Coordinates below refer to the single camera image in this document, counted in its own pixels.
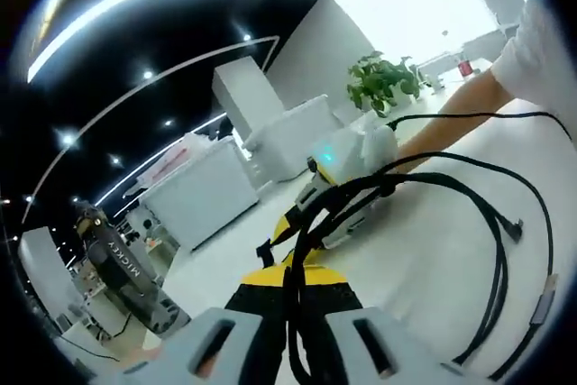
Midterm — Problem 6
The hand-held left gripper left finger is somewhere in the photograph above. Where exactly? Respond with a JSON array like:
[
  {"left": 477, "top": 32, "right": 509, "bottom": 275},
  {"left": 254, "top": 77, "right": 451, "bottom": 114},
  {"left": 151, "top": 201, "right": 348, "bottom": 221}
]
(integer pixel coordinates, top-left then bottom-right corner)
[{"left": 120, "top": 265, "right": 290, "bottom": 385}]

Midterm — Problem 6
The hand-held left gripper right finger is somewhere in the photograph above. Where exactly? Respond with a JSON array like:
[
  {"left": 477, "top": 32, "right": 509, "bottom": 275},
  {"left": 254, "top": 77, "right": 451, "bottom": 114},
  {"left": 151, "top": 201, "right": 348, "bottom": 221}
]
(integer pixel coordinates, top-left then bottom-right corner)
[{"left": 290, "top": 264, "right": 457, "bottom": 385}]

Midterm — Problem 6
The black Velcro strap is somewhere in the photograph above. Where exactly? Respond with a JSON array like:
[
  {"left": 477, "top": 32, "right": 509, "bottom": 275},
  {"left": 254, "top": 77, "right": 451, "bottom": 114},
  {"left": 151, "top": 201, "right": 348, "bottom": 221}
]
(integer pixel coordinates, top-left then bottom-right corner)
[{"left": 255, "top": 240, "right": 277, "bottom": 268}]

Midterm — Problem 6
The black data cable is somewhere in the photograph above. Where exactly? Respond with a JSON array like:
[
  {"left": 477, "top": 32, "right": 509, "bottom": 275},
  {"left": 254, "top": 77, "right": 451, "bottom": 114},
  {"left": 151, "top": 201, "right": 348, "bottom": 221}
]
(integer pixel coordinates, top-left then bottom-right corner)
[{"left": 255, "top": 151, "right": 561, "bottom": 385}]

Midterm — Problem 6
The green potted plant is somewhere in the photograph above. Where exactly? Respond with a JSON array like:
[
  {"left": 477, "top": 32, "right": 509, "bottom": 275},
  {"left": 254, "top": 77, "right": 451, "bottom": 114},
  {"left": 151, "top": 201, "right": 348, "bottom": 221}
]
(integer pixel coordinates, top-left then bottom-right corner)
[{"left": 346, "top": 50, "right": 424, "bottom": 118}]

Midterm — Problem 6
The dark grey water bottle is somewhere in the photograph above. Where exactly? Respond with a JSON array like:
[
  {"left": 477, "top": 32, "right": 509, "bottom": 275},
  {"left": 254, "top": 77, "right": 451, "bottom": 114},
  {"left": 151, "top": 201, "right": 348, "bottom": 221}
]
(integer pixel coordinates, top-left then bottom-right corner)
[{"left": 73, "top": 203, "right": 194, "bottom": 337}]

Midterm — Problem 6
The white storage box with papers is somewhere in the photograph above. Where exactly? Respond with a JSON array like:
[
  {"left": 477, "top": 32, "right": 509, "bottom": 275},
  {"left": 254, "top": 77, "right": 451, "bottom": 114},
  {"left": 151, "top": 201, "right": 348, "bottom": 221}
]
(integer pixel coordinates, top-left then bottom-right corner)
[{"left": 124, "top": 132, "right": 261, "bottom": 253}]

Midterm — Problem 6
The person's white sleeve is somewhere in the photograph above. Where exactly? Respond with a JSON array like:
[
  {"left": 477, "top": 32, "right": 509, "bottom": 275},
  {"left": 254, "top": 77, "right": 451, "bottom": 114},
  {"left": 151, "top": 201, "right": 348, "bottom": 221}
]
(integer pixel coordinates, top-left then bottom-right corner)
[{"left": 490, "top": 0, "right": 577, "bottom": 136}]

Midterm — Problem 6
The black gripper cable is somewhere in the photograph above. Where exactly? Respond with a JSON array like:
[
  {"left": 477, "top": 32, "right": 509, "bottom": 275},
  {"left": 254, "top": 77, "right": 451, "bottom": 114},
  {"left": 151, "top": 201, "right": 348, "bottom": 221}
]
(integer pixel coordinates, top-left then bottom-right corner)
[{"left": 386, "top": 111, "right": 577, "bottom": 154}]

